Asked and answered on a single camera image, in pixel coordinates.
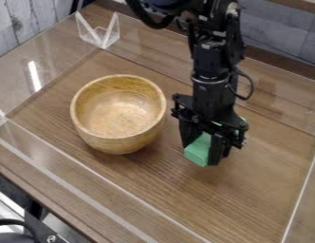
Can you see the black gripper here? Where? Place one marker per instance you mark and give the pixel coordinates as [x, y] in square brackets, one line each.
[209, 105]

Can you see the clear acrylic corner bracket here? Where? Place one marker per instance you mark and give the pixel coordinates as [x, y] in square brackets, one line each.
[101, 37]

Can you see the round wooden bowl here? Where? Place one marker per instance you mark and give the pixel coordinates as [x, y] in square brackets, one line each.
[118, 112]

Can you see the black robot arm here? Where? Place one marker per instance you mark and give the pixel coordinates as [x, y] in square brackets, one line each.
[210, 22]

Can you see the green rectangular block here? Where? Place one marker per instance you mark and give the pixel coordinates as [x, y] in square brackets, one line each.
[196, 151]

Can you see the black metal table bracket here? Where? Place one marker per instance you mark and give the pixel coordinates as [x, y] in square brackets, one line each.
[46, 235]

